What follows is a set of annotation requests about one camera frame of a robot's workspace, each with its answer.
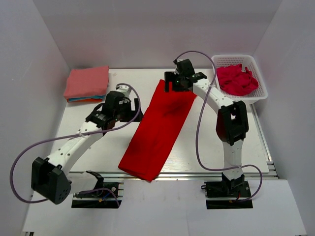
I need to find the red t shirt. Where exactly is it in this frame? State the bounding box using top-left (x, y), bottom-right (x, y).
top-left (118, 80), bottom-right (196, 182)

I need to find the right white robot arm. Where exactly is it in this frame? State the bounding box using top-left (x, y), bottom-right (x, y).
top-left (164, 59), bottom-right (249, 196)

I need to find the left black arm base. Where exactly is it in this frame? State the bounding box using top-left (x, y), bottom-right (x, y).
top-left (69, 171), bottom-right (124, 209)

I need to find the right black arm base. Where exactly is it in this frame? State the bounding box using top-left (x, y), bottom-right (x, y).
top-left (200, 180), bottom-right (253, 210)

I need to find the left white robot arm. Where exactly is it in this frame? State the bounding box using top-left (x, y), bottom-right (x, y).
top-left (31, 84), bottom-right (143, 205)

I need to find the folded teal t shirt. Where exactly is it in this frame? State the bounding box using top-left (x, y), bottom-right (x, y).
top-left (67, 95), bottom-right (105, 102)

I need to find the folded orange t shirt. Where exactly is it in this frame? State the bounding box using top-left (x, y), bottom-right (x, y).
top-left (67, 98), bottom-right (103, 103)

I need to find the folded pink t shirt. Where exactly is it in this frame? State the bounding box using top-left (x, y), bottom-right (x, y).
top-left (63, 66), bottom-right (109, 100)

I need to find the crumpled magenta t shirt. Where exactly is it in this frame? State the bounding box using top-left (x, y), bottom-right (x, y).
top-left (217, 64), bottom-right (259, 96)

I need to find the white plastic basket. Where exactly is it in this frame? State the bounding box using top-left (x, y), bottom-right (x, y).
top-left (212, 54), bottom-right (268, 106)

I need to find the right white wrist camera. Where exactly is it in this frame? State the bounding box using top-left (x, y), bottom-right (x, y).
top-left (173, 59), bottom-right (179, 74)

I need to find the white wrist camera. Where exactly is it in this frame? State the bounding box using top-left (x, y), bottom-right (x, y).
top-left (116, 85), bottom-right (132, 99)
top-left (173, 59), bottom-right (179, 74)

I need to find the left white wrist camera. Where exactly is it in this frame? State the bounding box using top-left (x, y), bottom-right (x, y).
top-left (116, 85), bottom-right (132, 99)

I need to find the aluminium table rail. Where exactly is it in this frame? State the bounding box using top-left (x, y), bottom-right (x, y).
top-left (68, 171), bottom-right (279, 181)

